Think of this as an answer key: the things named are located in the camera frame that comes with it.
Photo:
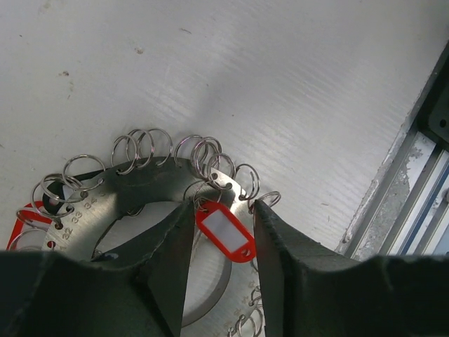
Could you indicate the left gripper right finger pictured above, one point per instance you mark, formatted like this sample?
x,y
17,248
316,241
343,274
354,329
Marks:
x,y
309,290

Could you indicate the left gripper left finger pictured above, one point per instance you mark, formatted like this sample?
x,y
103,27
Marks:
x,y
136,289

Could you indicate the silver key red tag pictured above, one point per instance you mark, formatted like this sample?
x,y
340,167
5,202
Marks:
x,y
226,232

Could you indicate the aluminium mounting rail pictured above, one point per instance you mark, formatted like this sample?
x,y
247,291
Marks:
x,y
407,211

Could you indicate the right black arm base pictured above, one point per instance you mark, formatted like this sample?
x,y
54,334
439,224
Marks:
x,y
431,118

